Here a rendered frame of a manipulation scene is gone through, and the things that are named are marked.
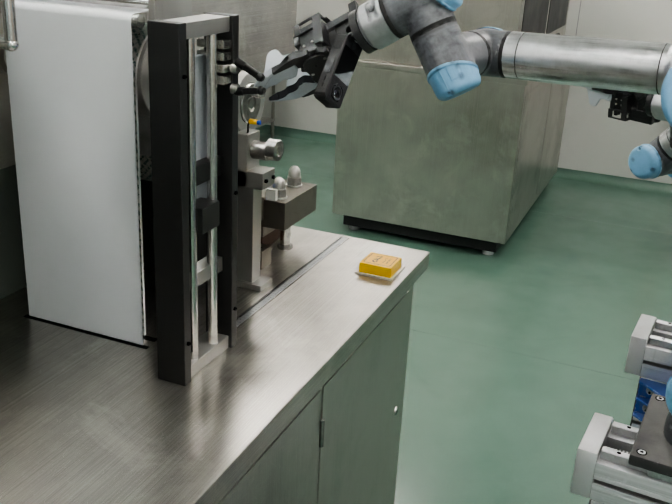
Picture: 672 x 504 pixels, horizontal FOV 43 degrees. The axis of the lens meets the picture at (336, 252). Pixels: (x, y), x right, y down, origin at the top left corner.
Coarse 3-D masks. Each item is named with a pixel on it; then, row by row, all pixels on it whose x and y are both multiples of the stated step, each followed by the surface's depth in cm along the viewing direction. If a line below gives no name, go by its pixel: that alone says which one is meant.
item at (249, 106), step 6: (252, 84) 158; (246, 96) 156; (240, 102) 155; (246, 102) 157; (252, 102) 159; (258, 102) 161; (240, 108) 156; (246, 108) 157; (252, 108) 160; (258, 108) 162; (246, 114) 158; (252, 114) 160; (246, 120) 158
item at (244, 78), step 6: (240, 72) 156; (246, 72) 156; (240, 78) 155; (246, 78) 156; (252, 78) 158; (240, 84) 154; (246, 84) 156; (240, 96) 155; (240, 114) 156; (258, 114) 163; (240, 120) 156; (240, 126) 157; (246, 126) 159; (252, 126) 161
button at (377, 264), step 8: (368, 256) 178; (376, 256) 178; (384, 256) 178; (392, 256) 179; (360, 264) 175; (368, 264) 174; (376, 264) 174; (384, 264) 174; (392, 264) 174; (400, 264) 178; (368, 272) 175; (376, 272) 174; (384, 272) 173; (392, 272) 174
